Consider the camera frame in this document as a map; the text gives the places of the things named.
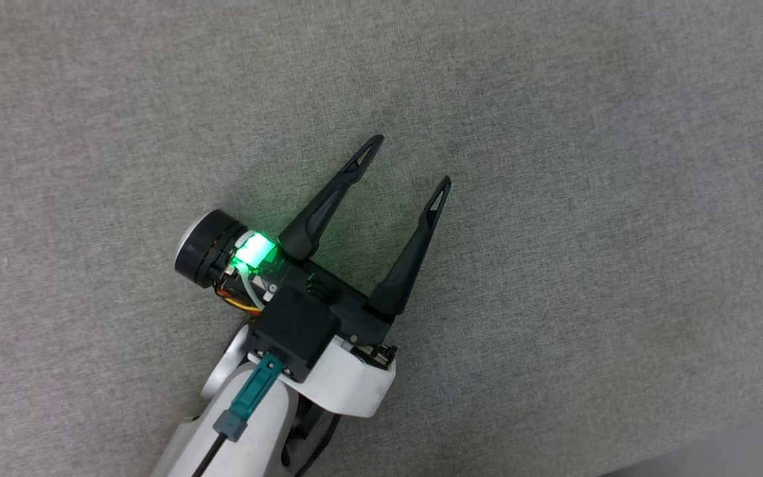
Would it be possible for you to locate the thin black cable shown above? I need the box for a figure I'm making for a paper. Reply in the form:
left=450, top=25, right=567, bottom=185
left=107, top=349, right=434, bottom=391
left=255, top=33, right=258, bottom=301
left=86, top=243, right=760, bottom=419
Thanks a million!
left=294, top=412, right=340, bottom=477

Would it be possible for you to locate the grey fabric sofa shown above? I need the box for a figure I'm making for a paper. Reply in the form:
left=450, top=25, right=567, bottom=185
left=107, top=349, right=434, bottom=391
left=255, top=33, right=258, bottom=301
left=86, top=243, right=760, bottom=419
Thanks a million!
left=0, top=0, right=763, bottom=477

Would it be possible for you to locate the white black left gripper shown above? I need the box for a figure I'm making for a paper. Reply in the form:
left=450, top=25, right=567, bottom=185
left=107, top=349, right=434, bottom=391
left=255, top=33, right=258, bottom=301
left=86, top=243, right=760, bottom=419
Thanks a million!
left=174, top=134, right=452, bottom=418

